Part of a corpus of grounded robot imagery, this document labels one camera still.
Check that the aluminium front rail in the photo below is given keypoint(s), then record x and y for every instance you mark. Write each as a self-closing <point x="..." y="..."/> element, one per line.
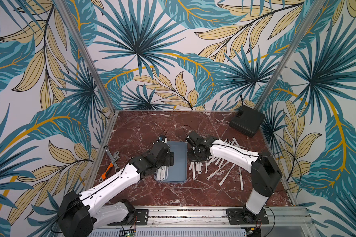
<point x="212" y="221"/>

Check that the orange handled adjustable wrench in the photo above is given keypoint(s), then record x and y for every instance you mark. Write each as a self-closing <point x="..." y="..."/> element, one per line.
<point x="113" y="165"/>

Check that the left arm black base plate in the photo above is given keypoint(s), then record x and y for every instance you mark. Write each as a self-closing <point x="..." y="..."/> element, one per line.
<point x="138" y="217"/>

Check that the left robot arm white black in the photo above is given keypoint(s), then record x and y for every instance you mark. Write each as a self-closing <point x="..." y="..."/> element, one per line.
<point x="79" y="214"/>

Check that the black box with antenna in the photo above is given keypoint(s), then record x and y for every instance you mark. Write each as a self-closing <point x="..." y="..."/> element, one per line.
<point x="247" y="120"/>

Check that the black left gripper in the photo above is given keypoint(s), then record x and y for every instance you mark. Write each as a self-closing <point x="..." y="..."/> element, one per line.
<point x="169" y="159"/>

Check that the aluminium frame post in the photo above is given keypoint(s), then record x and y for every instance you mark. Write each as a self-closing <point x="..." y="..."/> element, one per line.
<point x="76" y="35"/>
<point x="298" y="34"/>

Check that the long white wrapped straw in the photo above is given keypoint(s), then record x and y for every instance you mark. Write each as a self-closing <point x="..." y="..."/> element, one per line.
<point x="241" y="179"/>

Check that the left aluminium frame post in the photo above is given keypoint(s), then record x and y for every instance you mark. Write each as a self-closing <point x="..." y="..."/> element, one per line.
<point x="76" y="35"/>

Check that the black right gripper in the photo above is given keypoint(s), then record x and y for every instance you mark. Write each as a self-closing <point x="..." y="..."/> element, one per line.
<point x="193" y="151"/>

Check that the blue plastic storage tray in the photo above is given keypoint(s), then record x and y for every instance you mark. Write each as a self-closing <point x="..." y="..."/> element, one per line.
<point x="178" y="172"/>

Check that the right aluminium frame post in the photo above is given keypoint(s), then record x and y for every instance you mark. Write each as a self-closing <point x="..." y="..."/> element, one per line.
<point x="298" y="34"/>

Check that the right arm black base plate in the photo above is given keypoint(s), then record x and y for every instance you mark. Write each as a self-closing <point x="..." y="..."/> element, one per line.
<point x="242" y="216"/>

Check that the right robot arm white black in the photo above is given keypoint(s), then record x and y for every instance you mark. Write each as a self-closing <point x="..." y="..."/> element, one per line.
<point x="264" y="170"/>

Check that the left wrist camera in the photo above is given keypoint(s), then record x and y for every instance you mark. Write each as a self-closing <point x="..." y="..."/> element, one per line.
<point x="163" y="138"/>

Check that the green circuit board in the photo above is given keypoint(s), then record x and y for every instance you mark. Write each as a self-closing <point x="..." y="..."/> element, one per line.
<point x="127" y="233"/>

